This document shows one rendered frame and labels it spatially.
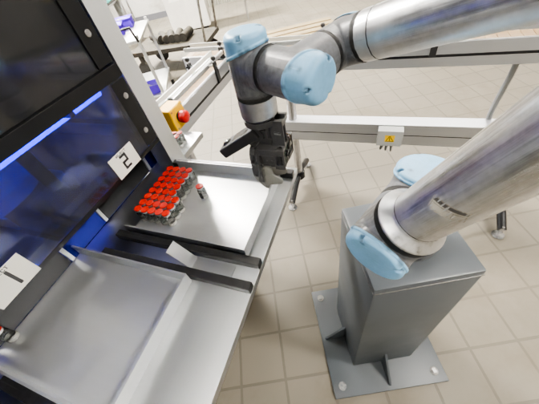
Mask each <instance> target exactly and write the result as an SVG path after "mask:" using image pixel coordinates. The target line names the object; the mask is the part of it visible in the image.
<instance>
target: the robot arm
mask: <svg viewBox="0 0 539 404"><path fill-rule="evenodd" d="M538 23H539V0H385V1H383V2H379V3H377V4H374V5H373V6H369V7H367V8H365V9H362V10H360V11H351V12H349V13H345V14H342V15H340V16H338V17H337V18H336V19H335V20H334V21H333V22H331V23H329V24H328V25H326V26H324V27H323V28H321V29H320V30H317V31H316V32H314V33H313V34H311V35H309V36H308V37H306V38H304V39H303V40H301V41H300V42H297V43H296V44H294V45H293V46H281V45H276V44H272V43H269V42H268V41H269V37H267V33H266V28H265V27H264V26H263V25H261V24H257V23H250V24H245V25H240V26H236V27H234V28H233V29H231V30H228V31H227V32H226V33H225V35H224V37H223V44H224V48H225V55H226V62H227V63H228V65H229V71H230V74H231V77H232V80H233V86H234V90H235V92H236V96H237V102H238V106H239V109H240V112H241V117H242V118H243V120H244V123H245V126H246V127H245V128H244V129H242V130H241V131H239V132H238V133H237V134H235V135H233V136H232V137H230V138H229V139H226V140H225V142H224V143H223V146H222V147H221V150H220V153H221V154H222V155H223V156H224V157H225V158H228V157H229V156H231V155H232V154H234V153H236V152H238V151H240V150H241V149H242V148H244V147H246V146H248V145H250V147H249V158H250V162H251V165H252V170H253V175H254V176H255V178H256V179H257V181H258V182H260V183H261V184H262V185H263V186H265V187H266V188H270V185H271V184H282V183H283V179H282V178H281V177H280V176H278V175H283V174H286V173H287V169H286V165H287V164H288V161H289V159H290V157H291V155H292V153H293V151H294V146H293V139H292V131H286V119H287V113H286V112H283V111H278V104H277V98H276V97H279V98H282V99H286V100H289V101H290V102H291V103H296V104H305V105H308V106H318V105H319V104H321V103H323V102H324V101H325V100H326V99H327V96H328V93H331V91H332V89H333V86H334V81H335V77H336V75H337V74H338V73H339V72H340V71H341V70H343V69H344V68H346V67H349V66H353V65H357V64H360V63H367V62H371V61H375V60H378V59H385V58H389V57H392V56H396V55H402V54H406V53H410V52H414V51H420V50H424V49H428V48H432V47H435V46H442V45H445V44H449V43H453V42H459V41H463V40H467V39H470V38H477V37H481V36H485V35H488V34H495V33H499V32H502V31H506V30H512V29H516V28H520V27H524V26H530V25H534V24H538ZM393 172H394V175H393V177H392V179H391V182H390V183H389V184H388V185H387V186H386V187H385V189H384V190H383V191H382V192H381V194H380V195H379V196H378V197H377V198H376V200H375V201H374V202H373V203H372V205H371V206H370V207H369V208H368V209H367V210H366V211H365V212H364V213H363V215H362V216H361V217H360V218H359V220H358V221H357V222H356V223H355V225H352V226H351V230H350V231H349V232H348V233H347V235H346V245H347V247H348V248H349V250H350V252H351V253H352V255H353V256H354V257H355V258H356V259H357V260H358V261H359V262H360V263H361V264H362V265H364V266H365V267H366V268H368V269H370V270H371V271H372V272H373V273H376V274H378V275H380V276H381V277H385V278H387V279H391V280H398V279H400V278H402V277H403V276H404V274H405V273H408V271H409V268H410V266H411V264H412V263H413V262H419V261H425V260H427V259H428V258H430V257H432V256H433V255H434V254H435V253H436V252H437V251H438V250H440V249H441V248H442V246H443V245H444V242H445V241H446V238H447V236H448V235H450V234H452V233H454V232H457V231H459V230H461V229H463V228H466V227H468V226H470V225H472V224H475V223H477V222H479V221H482V220H484V219H486V218H489V217H490V216H494V215H496V214H497V213H499V212H503V211H504V210H507V209H509V208H511V207H514V206H516V205H518V204H521V203H523V202H525V201H527V200H530V199H532V198H534V197H536V196H539V85H538V86H537V87H535V88H534V89H533V90H532V91H530V92H529V93H528V94H527V95H526V96H524V97H523V98H522V99H520V100H519V101H518V102H517V103H515V104H514V105H513V106H511V107H510V108H509V109H508V110H507V111H506V112H504V113H503V114H502V115H500V116H499V117H498V118H496V119H495V120H494V121H492V122H491V123H490V124H489V125H488V126H487V127H485V128H484V129H483V130H482V131H480V132H479V133H478V134H476V135H475V136H474V137H472V138H471V139H470V140H469V141H468V142H467V143H465V144H464V145H463V146H461V147H460V148H459V149H457V150H456V151H455V152H453V153H452V154H451V155H450V156H449V157H448V158H446V159H444V158H441V157H439V156H434V155H429V154H413V155H409V156H405V157H403V158H402V159H400V160H399V161H398V163H397V164H396V166H395V168H394V170H393Z"/></svg>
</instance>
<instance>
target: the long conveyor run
mask: <svg viewBox="0 0 539 404"><path fill-rule="evenodd" d="M309 35H310V34H301V35H291V36H281V37H270V38H269V41H268V42H269V43H272V44H276V45H281V46H293V45H294V44H296V43H297V42H300V41H301V40H303V39H304V38H306V37H308V36H309ZM189 45H190V48H184V52H185V53H186V52H190V53H189V54H188V55H186V56H185V57H183V58H182V59H183V63H184V66H185V68H186V71H188V67H187V62H185V60H184V58H186V57H188V58H189V62H190V63H191V65H192V66H194V65H195V64H196V63H197V62H198V61H199V60H200V59H202V58H203V57H204V56H205V55H206V54H207V53H208V52H209V51H211V52H212V55H213V56H215V55H216V54H217V53H218V52H219V51H220V50H222V51H223V53H224V54H223V55H222V56H221V57H220V58H219V59H225V58H226V55H225V48H224V44H223V41H219V42H201V43H191V44H189ZM212 55H211V56H212ZM211 56H210V57H211ZM528 63H539V23H538V24H534V25H530V26H524V27H520V28H516V29H512V30H506V31H502V32H499V33H495V34H488V35H485V36H481V37H477V38H470V39H467V40H463V41H459V42H453V43H449V44H445V45H442V46H435V47H432V48H428V49H424V50H418V51H414V52H410V53H406V54H402V55H396V56H392V57H389V58H385V59H378V60H375V61H371V62H367V63H360V64H357V65H353V66H349V67H346V68H344V69H343V70H342V71H344V70H366V69H390V68H413V67H458V66H481V65H505V64H528Z"/></svg>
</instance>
